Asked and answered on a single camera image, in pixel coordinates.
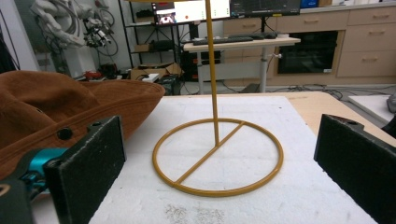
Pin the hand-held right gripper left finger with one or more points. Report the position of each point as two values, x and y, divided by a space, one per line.
84 174

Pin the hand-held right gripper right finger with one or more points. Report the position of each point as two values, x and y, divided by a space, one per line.
358 165

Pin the brown brimmed hat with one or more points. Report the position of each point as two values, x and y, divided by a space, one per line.
53 102

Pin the white board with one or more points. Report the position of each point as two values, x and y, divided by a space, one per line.
370 105

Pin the white foam mat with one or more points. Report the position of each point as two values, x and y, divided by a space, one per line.
255 205

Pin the black built-in oven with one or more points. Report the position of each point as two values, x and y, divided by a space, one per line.
308 53

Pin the beige wooden cabinet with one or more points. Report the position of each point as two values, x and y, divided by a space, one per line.
364 40

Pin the open cardboard box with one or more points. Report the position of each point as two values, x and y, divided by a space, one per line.
155 70

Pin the black metal shelf rack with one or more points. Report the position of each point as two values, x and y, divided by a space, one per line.
141 46

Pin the light wooden desk white legs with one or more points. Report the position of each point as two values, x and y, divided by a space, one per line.
280 42

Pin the white robot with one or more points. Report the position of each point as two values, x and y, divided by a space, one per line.
59 28

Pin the black computer tower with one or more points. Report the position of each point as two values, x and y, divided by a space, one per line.
193 65

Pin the black computer mouse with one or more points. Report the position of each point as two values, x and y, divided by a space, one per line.
271 35

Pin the yellow metal hat stand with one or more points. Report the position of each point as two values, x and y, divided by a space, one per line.
212 77

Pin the blue box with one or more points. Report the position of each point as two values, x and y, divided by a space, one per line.
308 3

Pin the black keyboard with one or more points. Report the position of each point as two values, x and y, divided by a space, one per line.
227 40

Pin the monitor with dark screen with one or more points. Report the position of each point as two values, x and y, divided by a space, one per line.
264 6

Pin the monitor with white screen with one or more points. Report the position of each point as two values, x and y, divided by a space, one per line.
196 11

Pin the white pedestal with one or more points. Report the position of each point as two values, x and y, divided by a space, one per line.
79 62

